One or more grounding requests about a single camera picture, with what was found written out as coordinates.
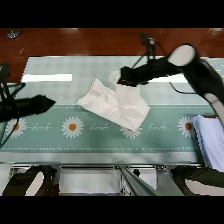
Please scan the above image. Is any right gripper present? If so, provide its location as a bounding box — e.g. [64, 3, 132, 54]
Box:
[116, 65, 152, 89]

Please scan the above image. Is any white garment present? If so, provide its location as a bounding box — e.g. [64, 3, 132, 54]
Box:
[76, 70, 151, 133]

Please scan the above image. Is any light blue garment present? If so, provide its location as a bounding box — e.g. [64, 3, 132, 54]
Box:
[192, 114, 224, 173]

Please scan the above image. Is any black cable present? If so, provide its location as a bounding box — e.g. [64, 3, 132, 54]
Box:
[168, 81, 198, 96]

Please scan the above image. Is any silver frame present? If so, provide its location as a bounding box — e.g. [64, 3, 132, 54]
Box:
[0, 161, 205, 197]

